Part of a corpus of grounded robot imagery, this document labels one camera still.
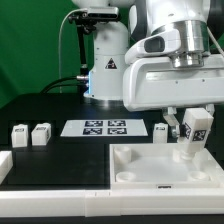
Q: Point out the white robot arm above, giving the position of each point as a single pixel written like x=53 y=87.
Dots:
x=148 y=18

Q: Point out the white square table top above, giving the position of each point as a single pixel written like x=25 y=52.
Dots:
x=156 y=166

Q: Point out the white sheet with markers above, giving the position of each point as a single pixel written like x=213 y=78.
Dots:
x=104 y=128

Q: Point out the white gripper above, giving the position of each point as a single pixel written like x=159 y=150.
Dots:
x=153 y=81

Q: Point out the black camera on stand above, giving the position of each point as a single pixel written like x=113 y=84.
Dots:
x=85 y=20

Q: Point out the white U-shaped obstacle fence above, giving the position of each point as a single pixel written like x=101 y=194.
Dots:
x=111 y=202

